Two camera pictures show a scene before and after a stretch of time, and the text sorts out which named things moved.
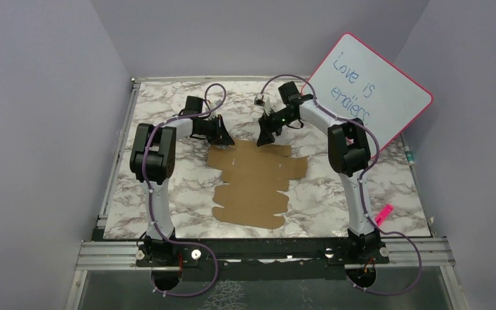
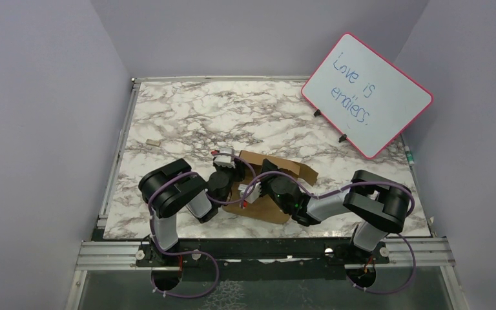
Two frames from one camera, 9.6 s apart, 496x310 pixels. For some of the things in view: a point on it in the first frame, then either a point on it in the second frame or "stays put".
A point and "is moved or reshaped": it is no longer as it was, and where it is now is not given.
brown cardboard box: [254, 175] is moved or reshaped
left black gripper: [220, 134] → [238, 171]
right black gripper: [267, 127] → [267, 165]
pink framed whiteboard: [352, 80] stays put
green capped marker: [410, 159] stays put
